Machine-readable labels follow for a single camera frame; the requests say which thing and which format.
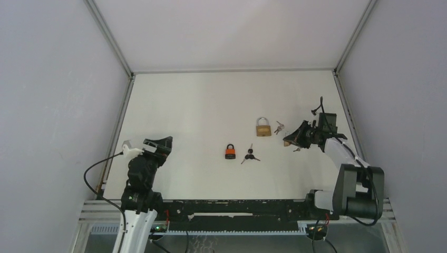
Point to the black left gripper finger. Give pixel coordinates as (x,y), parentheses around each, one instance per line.
(161,156)
(160,144)

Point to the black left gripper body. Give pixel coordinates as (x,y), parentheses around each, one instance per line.
(153,159)

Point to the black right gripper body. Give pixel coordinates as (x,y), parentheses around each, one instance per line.
(310,134)

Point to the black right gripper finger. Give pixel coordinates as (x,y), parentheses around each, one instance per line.
(302,129)
(300,141)

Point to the silver brass-padlock keys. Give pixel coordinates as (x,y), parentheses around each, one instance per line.
(280,127)

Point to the large brass padlock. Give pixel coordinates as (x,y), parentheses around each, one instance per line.
(263,128)

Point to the black-headed key bunch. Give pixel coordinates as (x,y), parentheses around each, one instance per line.
(250,155)

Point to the orange black padlock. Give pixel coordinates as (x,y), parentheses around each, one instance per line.
(230,152)

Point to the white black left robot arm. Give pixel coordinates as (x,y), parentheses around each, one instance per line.
(140,205)

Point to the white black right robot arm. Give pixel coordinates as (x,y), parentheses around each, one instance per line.
(359,187)

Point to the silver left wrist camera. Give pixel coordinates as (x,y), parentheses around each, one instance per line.
(129,151)

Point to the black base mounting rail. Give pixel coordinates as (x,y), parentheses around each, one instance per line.
(264,215)

